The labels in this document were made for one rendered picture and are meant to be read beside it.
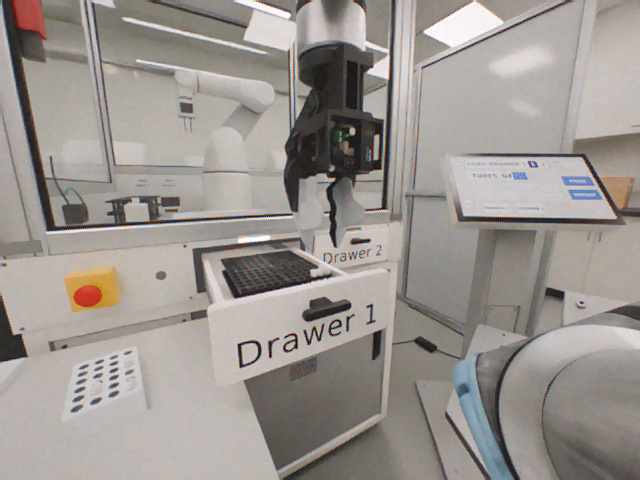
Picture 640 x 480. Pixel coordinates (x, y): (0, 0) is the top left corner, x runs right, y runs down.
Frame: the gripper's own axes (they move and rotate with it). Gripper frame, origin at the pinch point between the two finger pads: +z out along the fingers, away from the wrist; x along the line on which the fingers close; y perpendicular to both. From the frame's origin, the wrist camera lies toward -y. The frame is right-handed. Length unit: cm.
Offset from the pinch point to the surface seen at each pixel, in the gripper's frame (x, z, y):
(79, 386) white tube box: -31.6, 20.3, -13.2
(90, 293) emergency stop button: -32.2, 11.8, -27.7
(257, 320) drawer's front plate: -8.9, 10.1, -1.1
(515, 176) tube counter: 88, -11, -14
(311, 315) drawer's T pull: -2.9, 9.3, 2.5
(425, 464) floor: 57, 100, -15
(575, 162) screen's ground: 110, -16, -4
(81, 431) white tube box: -30.3, 22.7, -7.3
